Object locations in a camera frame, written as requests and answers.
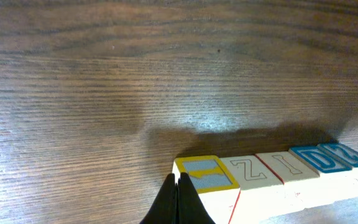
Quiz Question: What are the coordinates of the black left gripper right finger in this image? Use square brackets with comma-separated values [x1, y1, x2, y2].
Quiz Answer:
[177, 172, 215, 224]

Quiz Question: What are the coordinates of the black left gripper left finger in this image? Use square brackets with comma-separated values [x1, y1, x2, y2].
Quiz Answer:
[140, 174, 177, 224]

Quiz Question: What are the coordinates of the block with red letter side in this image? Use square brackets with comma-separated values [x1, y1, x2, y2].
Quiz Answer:
[318, 143, 358, 199]

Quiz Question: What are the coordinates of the block with yellow I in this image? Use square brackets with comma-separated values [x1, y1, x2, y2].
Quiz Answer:
[172, 155, 241, 224]

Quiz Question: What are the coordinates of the block with red I and fish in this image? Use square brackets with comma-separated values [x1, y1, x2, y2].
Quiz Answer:
[289, 146, 351, 201]

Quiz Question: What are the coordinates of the block with butterfly picture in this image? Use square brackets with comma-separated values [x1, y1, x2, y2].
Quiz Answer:
[255, 151, 334, 212]

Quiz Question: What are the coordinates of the block with bird picture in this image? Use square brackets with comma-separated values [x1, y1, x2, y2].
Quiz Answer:
[221, 156, 287, 223]

